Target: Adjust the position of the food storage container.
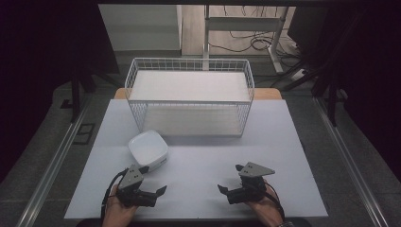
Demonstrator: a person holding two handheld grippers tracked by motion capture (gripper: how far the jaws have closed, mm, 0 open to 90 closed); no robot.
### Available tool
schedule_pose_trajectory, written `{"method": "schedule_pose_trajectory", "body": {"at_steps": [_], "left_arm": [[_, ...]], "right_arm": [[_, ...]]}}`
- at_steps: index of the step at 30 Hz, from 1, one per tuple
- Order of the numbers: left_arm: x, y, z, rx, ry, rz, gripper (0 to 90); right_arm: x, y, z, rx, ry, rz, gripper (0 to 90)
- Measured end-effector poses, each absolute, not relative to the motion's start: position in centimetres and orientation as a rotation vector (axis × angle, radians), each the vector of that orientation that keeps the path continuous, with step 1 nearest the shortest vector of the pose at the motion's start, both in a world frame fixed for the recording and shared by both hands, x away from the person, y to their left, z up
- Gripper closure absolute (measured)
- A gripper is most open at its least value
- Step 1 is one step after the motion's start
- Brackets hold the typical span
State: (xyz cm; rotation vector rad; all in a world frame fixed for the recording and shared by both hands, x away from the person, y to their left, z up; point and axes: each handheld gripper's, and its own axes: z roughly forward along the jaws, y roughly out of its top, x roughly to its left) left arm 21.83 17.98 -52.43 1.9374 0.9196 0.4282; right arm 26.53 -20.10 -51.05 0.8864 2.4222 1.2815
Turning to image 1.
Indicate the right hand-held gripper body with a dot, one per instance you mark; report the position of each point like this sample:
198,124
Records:
252,189

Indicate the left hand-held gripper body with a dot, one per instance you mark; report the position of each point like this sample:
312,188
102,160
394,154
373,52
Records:
130,178

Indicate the white square box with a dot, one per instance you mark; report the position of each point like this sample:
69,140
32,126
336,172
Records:
147,149

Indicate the person's right hand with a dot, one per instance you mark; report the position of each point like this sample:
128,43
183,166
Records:
268,211

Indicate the person's left hand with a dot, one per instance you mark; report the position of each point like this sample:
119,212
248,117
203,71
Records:
118,214

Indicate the white table cover sheet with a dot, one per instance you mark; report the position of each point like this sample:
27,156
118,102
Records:
201,164

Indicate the black tripod stand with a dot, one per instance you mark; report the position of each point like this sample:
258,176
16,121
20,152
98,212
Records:
331,94
75,94

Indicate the white power strip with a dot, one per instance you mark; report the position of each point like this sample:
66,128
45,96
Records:
299,74

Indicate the white cabinet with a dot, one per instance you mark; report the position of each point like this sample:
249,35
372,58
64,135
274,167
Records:
142,28

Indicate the dark curtain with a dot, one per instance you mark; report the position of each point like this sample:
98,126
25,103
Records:
375,78
38,63

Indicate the metal floor rail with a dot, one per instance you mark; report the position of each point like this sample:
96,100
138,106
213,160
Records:
53,164
350,160

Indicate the white desk frame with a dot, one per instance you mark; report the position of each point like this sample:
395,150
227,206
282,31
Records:
244,23

